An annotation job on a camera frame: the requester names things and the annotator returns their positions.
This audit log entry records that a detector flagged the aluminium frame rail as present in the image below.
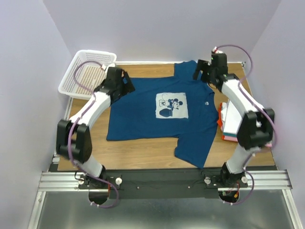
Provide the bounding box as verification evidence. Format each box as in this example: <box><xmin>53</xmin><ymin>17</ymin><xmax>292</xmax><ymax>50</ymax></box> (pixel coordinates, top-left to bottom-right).
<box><xmin>38</xmin><ymin>170</ymin><xmax>292</xmax><ymax>192</ymax></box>

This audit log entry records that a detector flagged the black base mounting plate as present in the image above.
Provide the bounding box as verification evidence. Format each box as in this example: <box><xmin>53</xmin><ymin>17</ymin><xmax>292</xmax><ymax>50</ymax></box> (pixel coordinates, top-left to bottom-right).
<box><xmin>79</xmin><ymin>167</ymin><xmax>248</xmax><ymax>200</ymax></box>

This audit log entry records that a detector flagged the white folded t-shirt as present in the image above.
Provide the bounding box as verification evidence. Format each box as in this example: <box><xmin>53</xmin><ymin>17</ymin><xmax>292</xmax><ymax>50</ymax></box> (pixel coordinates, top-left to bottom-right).
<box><xmin>224</xmin><ymin>100</ymin><xmax>242</xmax><ymax>138</ymax></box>

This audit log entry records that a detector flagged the pink folded t-shirt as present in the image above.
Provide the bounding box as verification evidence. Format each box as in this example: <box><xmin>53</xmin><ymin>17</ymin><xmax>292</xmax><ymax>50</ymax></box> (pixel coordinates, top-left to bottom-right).
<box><xmin>222</xmin><ymin>135</ymin><xmax>272</xmax><ymax>148</ymax></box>

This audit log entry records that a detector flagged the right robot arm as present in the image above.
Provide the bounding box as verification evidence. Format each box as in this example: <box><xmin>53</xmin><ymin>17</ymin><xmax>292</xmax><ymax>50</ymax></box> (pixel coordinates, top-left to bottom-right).
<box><xmin>193</xmin><ymin>51</ymin><xmax>275</xmax><ymax>187</ymax></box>

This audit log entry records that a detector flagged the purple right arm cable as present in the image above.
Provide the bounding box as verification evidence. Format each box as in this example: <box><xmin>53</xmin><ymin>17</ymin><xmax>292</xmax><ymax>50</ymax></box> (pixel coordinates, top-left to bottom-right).
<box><xmin>212</xmin><ymin>44</ymin><xmax>278</xmax><ymax>206</ymax></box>

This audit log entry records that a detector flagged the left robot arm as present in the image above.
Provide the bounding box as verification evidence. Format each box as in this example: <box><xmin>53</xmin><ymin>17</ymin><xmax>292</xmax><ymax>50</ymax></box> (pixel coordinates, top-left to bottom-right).
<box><xmin>56</xmin><ymin>67</ymin><xmax>135</xmax><ymax>188</ymax></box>

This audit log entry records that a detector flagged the blue t-shirt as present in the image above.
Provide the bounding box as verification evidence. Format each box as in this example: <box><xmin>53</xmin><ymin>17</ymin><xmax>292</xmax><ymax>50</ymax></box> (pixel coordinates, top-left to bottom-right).
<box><xmin>106</xmin><ymin>61</ymin><xmax>218</xmax><ymax>168</ymax></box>

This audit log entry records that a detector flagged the white plastic laundry basket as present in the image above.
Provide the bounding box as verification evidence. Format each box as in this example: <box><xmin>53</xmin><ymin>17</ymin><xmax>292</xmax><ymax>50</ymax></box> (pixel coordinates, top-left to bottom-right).
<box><xmin>58</xmin><ymin>50</ymin><xmax>117</xmax><ymax>100</ymax></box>

